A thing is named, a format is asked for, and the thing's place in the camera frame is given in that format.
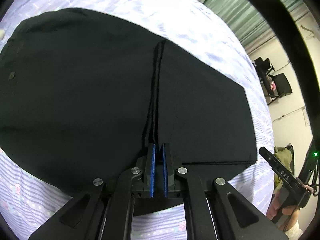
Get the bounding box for green curtain right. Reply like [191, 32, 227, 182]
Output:
[198, 0, 309, 54]

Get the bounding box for person right hand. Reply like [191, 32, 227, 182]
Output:
[266, 191, 303, 240]

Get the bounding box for black folding chair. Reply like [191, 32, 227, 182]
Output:
[260, 73, 292, 105]

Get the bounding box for lavender floral bed cover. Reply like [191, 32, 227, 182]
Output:
[1, 0, 274, 239]

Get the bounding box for pink plush toy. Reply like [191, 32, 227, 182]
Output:
[270, 82, 276, 90]

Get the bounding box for black bag on chair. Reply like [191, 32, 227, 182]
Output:
[254, 57, 275, 74]

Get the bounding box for folded cream garment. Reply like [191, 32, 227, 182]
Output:
[0, 29, 5, 40]

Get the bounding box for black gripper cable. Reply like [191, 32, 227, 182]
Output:
[227, 0, 320, 181]

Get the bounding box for black pants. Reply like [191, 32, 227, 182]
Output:
[1, 8, 257, 194]

